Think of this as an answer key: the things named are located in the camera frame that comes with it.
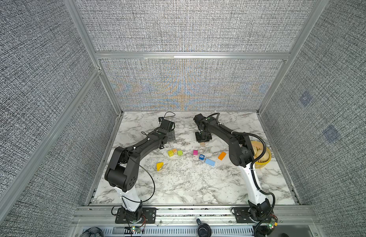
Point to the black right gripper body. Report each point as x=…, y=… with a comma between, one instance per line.
x=202, y=137

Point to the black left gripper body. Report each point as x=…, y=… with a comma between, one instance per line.
x=170, y=136

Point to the light blue rectangular block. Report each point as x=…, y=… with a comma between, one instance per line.
x=210, y=162

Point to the orange rectangular block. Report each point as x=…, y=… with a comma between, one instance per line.
x=222, y=156

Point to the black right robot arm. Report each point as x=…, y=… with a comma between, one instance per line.
x=241, y=154

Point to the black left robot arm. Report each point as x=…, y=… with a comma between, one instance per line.
x=123, y=170

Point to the yellow triangular block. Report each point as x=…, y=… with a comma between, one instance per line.
x=159, y=166

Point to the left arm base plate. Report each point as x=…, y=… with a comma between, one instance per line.
x=140, y=216

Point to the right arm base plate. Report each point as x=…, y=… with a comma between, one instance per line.
x=243, y=215

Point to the black knob on rail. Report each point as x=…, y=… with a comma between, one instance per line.
x=203, y=230

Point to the aluminium front rail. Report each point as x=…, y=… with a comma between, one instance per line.
x=180, y=221

